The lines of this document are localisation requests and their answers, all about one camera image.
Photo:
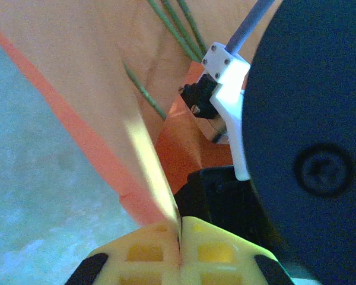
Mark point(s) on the orange wrapping paper sheet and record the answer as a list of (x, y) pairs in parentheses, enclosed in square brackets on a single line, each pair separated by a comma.
[(92, 74)]

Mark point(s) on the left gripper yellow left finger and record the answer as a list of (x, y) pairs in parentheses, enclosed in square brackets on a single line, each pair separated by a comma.
[(148, 237)]

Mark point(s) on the artificial flower bunch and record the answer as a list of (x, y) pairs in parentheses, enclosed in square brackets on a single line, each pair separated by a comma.
[(172, 26)]

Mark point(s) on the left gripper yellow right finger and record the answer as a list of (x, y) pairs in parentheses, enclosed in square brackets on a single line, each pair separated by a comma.
[(213, 237)]

